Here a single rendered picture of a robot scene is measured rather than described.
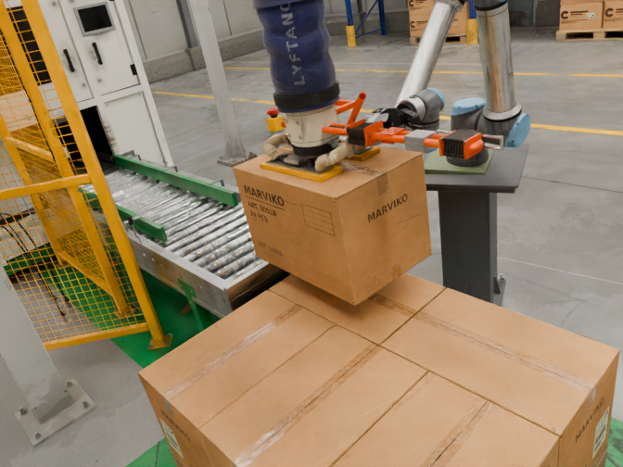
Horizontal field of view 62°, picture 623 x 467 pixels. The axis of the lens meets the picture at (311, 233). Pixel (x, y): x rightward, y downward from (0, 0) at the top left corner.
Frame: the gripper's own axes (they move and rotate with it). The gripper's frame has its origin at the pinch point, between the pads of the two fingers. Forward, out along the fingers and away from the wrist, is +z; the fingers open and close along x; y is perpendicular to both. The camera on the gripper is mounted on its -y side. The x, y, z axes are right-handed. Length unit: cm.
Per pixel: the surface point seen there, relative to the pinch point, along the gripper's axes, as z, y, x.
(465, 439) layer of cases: 36, -53, -66
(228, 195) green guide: -21, 133, -58
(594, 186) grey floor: -237, 18, -120
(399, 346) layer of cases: 17, -17, -66
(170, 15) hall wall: -463, 950, -3
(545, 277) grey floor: -118, -4, -120
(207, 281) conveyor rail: 36, 70, -61
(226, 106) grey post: -161, 337, -63
